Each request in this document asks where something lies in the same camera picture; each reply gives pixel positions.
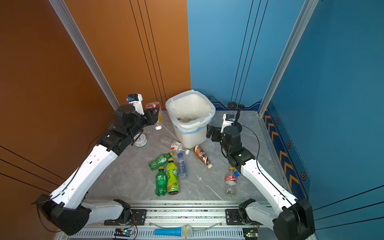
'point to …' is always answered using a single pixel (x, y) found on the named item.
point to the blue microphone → (185, 231)
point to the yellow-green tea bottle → (172, 171)
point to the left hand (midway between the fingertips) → (155, 108)
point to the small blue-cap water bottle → (181, 167)
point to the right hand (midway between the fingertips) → (213, 125)
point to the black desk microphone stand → (234, 105)
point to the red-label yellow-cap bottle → (230, 182)
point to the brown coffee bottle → (200, 154)
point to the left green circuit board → (122, 232)
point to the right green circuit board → (250, 233)
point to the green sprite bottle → (161, 187)
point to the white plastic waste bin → (191, 112)
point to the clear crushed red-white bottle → (175, 146)
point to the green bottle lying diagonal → (160, 161)
